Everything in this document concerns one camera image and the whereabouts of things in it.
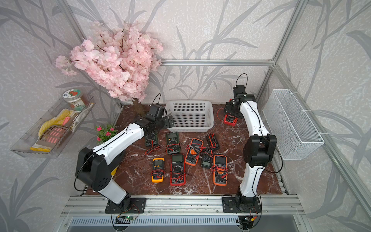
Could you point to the white plastic perforated basket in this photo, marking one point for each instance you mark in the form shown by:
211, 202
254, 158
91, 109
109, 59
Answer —
191, 115

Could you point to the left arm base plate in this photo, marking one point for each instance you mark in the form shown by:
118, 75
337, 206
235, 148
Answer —
128, 205

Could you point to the yellow Aneng multimeter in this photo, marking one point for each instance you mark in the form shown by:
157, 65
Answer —
158, 172

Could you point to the orange multimeter front right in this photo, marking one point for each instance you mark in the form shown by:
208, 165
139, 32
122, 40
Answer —
220, 170

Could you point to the orange Victor multimeter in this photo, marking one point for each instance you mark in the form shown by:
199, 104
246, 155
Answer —
194, 150

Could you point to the jar with strawberry lid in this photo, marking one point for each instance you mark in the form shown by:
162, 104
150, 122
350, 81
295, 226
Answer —
75, 99

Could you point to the slim black multimeter with probes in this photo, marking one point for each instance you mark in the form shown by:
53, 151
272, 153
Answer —
212, 141

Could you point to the small potted pink flowers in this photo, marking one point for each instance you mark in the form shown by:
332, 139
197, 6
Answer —
104, 133

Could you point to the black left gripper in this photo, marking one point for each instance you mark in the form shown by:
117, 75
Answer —
167, 124

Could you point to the aluminium front rail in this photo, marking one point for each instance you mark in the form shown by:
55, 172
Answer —
185, 205

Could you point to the dark green multimeter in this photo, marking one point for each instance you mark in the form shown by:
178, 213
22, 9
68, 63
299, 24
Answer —
151, 139
173, 143

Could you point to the large red Aneng multimeter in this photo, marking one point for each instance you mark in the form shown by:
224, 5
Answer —
178, 174

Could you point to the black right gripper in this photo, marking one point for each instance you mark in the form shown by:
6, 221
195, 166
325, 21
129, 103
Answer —
227, 108

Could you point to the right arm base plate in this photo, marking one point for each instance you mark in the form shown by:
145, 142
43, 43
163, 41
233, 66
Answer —
241, 204

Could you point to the white wire mesh basket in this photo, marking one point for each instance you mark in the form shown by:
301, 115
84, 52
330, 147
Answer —
297, 137

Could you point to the pink cherry blossom tree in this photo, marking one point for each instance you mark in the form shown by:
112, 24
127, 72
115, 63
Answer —
120, 61

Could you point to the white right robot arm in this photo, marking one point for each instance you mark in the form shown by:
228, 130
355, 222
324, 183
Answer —
260, 147

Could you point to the small black multimeter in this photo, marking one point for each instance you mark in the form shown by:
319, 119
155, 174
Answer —
207, 158

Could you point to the pink brown grater tool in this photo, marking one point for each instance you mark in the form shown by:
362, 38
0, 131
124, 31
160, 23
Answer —
53, 134

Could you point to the black yellow work glove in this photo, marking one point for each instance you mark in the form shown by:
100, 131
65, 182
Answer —
114, 171

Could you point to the small red multimeter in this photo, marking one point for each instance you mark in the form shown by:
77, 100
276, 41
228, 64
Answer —
230, 120

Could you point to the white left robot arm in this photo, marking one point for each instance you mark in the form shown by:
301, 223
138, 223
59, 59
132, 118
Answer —
94, 166

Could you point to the clear acrylic wall shelf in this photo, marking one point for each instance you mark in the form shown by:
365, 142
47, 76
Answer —
26, 146

